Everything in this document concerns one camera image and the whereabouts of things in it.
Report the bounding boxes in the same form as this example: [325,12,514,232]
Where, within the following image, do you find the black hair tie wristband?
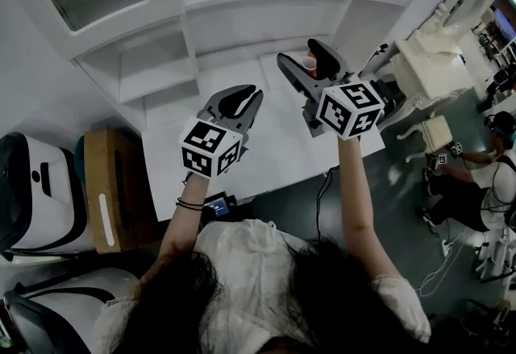
[176,198,205,211]

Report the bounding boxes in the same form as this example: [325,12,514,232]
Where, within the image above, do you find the teal round object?
[74,135,86,176]

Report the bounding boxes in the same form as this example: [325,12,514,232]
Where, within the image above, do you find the white black robot base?
[3,266,140,354]
[0,132,88,263]

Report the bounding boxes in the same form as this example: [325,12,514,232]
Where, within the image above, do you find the brown cardboard box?
[83,126,162,255]

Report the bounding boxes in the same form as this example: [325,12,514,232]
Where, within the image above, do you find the person's left forearm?
[155,174,206,264]

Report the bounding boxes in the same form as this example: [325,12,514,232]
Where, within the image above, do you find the small blue screen device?
[200,190,239,220]

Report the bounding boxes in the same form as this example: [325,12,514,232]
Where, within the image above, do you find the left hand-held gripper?
[179,83,264,181]

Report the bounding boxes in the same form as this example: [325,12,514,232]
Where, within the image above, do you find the cream stool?
[405,116,453,163]

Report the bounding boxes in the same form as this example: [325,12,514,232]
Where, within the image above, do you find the cream dressing table with mirror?
[393,0,495,142]

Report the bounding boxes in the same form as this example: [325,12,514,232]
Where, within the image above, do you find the person's right forearm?
[336,136,404,281]

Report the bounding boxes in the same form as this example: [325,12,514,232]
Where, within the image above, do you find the black suitcase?
[372,77,406,130]

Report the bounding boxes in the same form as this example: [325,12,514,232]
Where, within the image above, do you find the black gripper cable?
[316,166,339,243]

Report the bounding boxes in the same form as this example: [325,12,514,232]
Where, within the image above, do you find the red cup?
[301,56,320,79]

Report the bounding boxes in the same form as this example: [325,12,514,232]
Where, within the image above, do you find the white floor cable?
[418,227,471,297]

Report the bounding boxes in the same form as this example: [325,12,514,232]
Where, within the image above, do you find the white metal equipment stand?
[473,231,516,285]

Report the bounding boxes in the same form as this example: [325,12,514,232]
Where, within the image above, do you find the white desk with hutch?
[140,52,388,223]

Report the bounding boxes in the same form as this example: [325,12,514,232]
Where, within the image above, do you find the white shirt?
[92,219,432,354]

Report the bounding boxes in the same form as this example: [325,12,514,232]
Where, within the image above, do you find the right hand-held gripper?
[277,38,386,140]

